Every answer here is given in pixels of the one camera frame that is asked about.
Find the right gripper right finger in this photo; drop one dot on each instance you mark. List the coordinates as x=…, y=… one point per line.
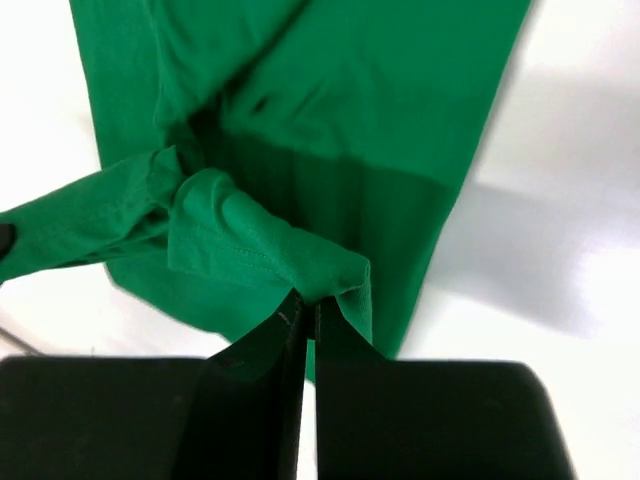
x=438, y=419

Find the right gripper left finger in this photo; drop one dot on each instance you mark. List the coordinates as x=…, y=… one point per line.
x=235, y=415

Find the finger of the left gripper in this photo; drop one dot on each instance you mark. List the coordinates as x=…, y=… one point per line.
x=8, y=235

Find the green t-shirt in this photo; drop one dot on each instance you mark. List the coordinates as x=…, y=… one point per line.
x=252, y=148

